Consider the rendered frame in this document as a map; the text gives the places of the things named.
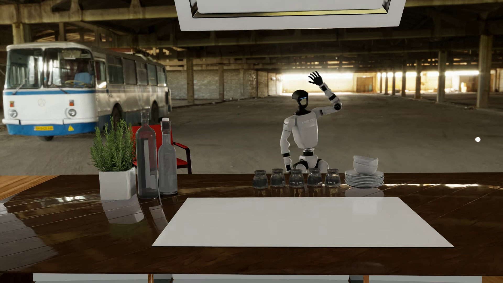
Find clear drinking glass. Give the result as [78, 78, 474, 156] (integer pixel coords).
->
[253, 170, 269, 189]
[288, 168, 305, 189]
[270, 168, 286, 188]
[307, 168, 323, 188]
[325, 168, 341, 188]

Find black robot head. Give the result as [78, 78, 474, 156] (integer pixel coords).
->
[292, 90, 309, 115]

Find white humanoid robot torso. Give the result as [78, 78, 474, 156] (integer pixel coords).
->
[290, 111, 329, 174]

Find white rectangular mat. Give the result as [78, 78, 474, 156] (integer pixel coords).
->
[151, 197, 455, 248]

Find white range hood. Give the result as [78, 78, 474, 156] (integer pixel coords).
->
[174, 0, 407, 32]

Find stack of white plates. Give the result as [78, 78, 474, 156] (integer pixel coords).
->
[344, 169, 385, 189]

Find stacked white bowls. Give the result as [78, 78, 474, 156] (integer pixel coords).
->
[352, 155, 379, 176]

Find clear slim glass bottle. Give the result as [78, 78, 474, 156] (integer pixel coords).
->
[158, 118, 178, 196]

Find dark tall glass bottle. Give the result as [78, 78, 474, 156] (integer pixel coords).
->
[135, 109, 159, 199]

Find white square planter pot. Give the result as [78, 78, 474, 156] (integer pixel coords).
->
[99, 167, 137, 201]

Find green potted herb plant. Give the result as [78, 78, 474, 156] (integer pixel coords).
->
[90, 117, 135, 172]

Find white and blue bus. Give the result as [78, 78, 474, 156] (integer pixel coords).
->
[2, 42, 173, 142]

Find red chair with black frame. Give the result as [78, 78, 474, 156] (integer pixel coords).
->
[131, 124, 193, 175]

